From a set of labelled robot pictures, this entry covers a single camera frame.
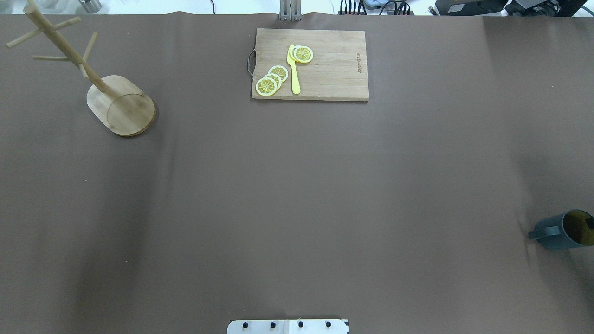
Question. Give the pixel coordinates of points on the wooden cup storage rack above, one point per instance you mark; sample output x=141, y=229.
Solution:
x=118, y=103

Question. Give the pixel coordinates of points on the lemon slice of stack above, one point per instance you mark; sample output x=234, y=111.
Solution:
x=265, y=87
x=281, y=71
x=276, y=79

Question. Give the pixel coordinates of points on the dark blue cup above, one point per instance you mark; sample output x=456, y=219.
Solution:
x=570, y=230

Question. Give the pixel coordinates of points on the middle lemon slice of stack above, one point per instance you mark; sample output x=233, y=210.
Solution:
x=276, y=79

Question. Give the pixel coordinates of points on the front lemon slice of stack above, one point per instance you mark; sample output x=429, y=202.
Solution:
x=265, y=87

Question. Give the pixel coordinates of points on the aluminium frame post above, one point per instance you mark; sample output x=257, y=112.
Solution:
x=290, y=10

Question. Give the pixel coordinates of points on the lemon slice near knife blade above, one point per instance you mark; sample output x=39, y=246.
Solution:
x=304, y=53

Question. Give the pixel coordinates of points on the back lemon slice of stack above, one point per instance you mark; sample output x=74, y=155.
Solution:
x=281, y=71

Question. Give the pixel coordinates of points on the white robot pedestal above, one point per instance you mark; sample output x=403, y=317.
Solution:
x=289, y=326

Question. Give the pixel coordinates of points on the small steel cup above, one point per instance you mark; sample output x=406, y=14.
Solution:
x=91, y=6

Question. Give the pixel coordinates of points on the wooden cutting board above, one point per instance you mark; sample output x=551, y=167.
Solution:
x=338, y=71

